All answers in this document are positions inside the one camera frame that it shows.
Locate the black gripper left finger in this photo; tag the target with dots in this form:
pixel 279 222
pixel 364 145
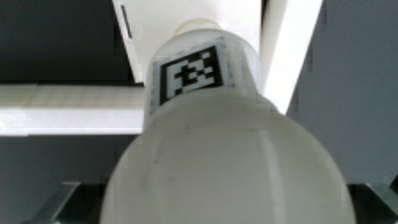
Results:
pixel 73 205

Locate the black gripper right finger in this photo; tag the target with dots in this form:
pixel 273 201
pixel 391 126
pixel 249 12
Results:
pixel 375 202

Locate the white lamp bulb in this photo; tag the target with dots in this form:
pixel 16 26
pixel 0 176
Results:
pixel 226 166

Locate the white lamp base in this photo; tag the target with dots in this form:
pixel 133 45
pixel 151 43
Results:
pixel 153 20

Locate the white front rail bar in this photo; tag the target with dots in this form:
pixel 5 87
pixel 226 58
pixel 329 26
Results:
pixel 69 110

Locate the white rail bar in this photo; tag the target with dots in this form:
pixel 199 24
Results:
pixel 288 27
pixel 69 110

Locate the white right rail bar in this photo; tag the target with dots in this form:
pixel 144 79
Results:
pixel 288 27

